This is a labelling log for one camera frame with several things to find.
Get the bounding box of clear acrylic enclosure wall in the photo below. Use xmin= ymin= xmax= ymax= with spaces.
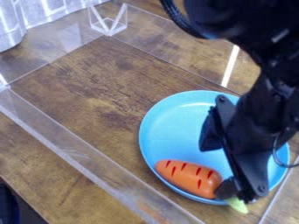
xmin=0 ymin=0 xmax=299 ymax=224

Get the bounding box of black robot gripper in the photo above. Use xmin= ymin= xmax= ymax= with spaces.
xmin=199 ymin=57 xmax=299 ymax=203

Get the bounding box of white checkered curtain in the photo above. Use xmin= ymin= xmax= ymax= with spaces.
xmin=0 ymin=0 xmax=109 ymax=53

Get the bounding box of orange toy carrot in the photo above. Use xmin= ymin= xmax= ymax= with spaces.
xmin=153 ymin=159 xmax=249 ymax=215

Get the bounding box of blue round plastic tray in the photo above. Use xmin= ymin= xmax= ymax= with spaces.
xmin=137 ymin=89 xmax=291 ymax=206

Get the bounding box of black braided cable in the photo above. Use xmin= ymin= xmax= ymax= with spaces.
xmin=159 ymin=0 xmax=208 ymax=40

